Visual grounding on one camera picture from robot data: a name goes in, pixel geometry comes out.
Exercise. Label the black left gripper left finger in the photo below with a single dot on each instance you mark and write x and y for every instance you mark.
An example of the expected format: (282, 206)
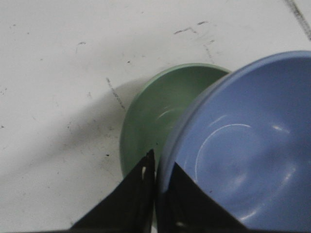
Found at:
(130, 205)

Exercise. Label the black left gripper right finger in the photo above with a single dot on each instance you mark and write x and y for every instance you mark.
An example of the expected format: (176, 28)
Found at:
(184, 206)

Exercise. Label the blue bowl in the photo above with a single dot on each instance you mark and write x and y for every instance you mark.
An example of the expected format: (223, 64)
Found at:
(246, 142)

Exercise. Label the green bowl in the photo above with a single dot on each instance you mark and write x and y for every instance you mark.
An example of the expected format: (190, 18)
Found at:
(158, 105)

